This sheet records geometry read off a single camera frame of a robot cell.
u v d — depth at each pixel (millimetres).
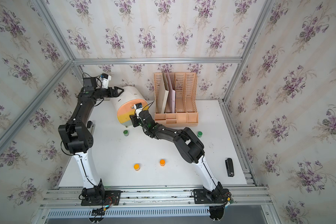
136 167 818
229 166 818
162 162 828
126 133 967
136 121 820
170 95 885
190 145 558
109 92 820
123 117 911
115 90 825
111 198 721
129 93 938
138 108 800
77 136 555
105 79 820
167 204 719
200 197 722
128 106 868
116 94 838
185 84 1110
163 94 1073
